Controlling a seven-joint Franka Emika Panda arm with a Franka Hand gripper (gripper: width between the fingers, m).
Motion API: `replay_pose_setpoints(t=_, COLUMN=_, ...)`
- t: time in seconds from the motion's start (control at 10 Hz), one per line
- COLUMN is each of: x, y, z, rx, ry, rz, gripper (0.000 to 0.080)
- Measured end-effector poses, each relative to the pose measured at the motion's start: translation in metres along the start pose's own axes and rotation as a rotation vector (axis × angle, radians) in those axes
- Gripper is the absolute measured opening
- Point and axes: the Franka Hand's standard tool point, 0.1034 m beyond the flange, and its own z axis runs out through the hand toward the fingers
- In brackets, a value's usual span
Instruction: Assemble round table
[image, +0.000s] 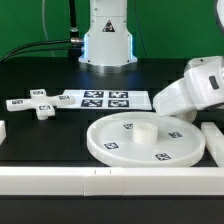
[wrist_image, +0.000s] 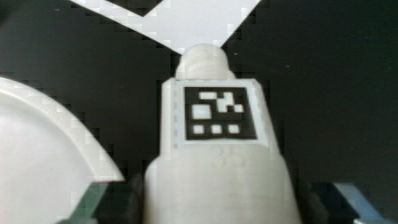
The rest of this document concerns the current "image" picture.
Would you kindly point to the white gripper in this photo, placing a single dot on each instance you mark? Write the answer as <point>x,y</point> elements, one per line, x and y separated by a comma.
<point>201,87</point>

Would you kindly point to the white round table top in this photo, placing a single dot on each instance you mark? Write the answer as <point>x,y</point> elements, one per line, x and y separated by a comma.
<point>144,139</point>

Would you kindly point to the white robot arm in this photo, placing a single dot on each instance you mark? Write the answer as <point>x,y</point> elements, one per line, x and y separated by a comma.
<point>108,46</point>

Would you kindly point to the white marker tag sheet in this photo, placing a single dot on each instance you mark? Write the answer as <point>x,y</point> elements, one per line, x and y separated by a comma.
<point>110,99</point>

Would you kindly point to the white cross-shaped table base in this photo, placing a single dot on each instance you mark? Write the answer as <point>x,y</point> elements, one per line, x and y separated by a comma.
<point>40,102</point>

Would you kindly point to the white right rail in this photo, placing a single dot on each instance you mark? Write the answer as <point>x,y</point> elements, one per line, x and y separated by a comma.
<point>214,142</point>

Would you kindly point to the white rail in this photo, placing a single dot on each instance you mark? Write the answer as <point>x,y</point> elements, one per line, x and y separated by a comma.
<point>2,131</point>
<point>214,142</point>
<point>110,181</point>

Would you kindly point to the white front rail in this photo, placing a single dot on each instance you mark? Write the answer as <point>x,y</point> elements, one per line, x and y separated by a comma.
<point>110,181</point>

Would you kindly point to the white left rail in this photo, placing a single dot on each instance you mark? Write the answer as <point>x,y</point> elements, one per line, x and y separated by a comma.
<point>2,131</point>

